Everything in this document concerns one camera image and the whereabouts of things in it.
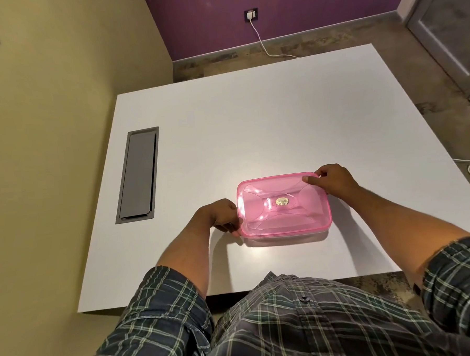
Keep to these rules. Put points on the person's right hand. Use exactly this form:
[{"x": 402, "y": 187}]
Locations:
[{"x": 337, "y": 181}]

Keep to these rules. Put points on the person's left hand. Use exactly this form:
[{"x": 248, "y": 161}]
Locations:
[{"x": 217, "y": 215}]

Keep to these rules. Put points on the person's right thumb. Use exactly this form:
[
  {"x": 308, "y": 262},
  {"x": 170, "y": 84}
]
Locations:
[{"x": 311, "y": 180}]

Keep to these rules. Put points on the person's left thumb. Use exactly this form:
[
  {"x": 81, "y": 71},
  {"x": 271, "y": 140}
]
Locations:
[{"x": 230, "y": 208}]

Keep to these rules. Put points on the pink plastic lidded container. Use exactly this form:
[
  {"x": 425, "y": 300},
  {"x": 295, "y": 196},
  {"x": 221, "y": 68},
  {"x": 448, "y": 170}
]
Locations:
[{"x": 283, "y": 205}]

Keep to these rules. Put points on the person's right forearm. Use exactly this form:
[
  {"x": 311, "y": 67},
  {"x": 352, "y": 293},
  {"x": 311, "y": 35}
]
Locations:
[{"x": 399, "y": 230}]

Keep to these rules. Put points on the person's left forearm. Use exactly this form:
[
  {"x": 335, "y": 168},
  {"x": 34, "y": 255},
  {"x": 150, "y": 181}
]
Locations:
[{"x": 188, "y": 253}]

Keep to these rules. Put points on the plaid shirt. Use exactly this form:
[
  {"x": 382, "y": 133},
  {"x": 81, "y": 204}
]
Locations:
[{"x": 289, "y": 318}]

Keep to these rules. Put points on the white plug adapter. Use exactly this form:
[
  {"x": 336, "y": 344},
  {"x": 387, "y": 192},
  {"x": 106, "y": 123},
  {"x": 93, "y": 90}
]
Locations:
[{"x": 251, "y": 14}]

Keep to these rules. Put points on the glass door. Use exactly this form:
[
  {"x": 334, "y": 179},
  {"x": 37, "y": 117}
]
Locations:
[{"x": 447, "y": 27}]

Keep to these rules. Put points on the black wall socket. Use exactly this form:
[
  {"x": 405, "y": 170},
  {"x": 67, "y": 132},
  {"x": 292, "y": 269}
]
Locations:
[{"x": 251, "y": 14}]

